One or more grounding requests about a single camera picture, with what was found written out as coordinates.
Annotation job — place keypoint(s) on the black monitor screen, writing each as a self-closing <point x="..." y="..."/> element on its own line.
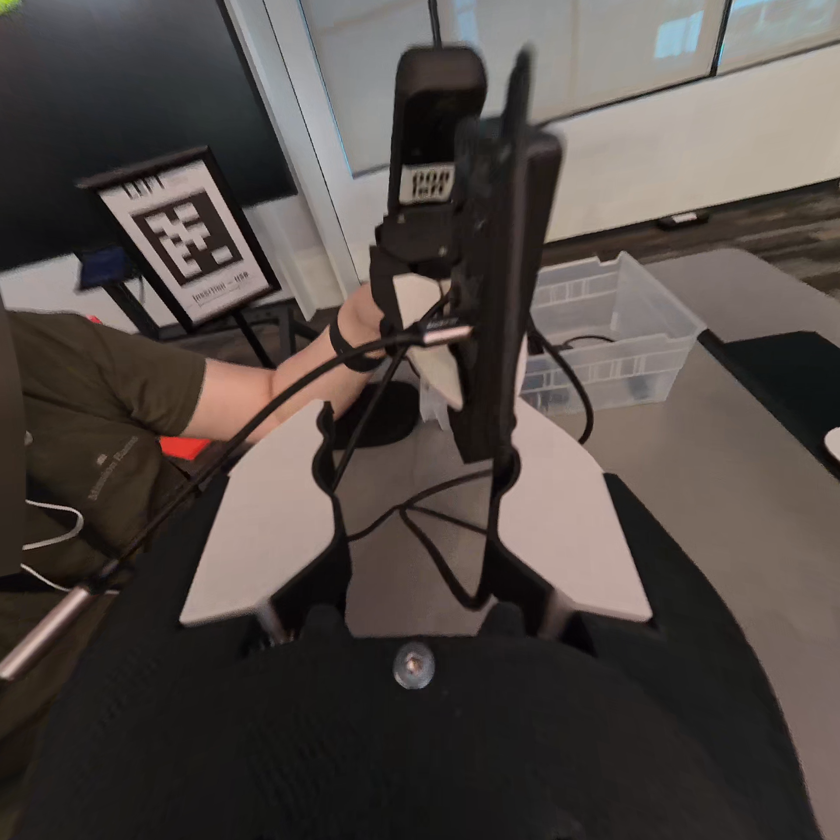
<point x="131" y="79"/>

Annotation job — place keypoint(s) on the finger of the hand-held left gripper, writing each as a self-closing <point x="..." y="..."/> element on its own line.
<point x="433" y="341"/>

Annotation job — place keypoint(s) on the clear plastic bin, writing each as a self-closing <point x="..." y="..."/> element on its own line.
<point x="630" y="328"/>

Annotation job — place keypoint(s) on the black USB hub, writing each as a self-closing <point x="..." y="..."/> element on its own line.
<point x="505" y="263"/>

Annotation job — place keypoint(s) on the black white marker sign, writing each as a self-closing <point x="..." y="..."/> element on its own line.
<point x="184" y="236"/>

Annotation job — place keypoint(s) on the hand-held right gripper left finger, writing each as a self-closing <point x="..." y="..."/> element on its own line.
<point x="269" y="525"/>

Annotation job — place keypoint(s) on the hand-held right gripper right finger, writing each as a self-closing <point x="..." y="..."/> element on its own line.
<point x="571" y="538"/>

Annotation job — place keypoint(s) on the person's left forearm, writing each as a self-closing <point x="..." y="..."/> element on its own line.
<point x="263" y="387"/>

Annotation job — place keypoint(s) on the person's left hand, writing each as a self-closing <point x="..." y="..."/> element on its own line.
<point x="365" y="328"/>

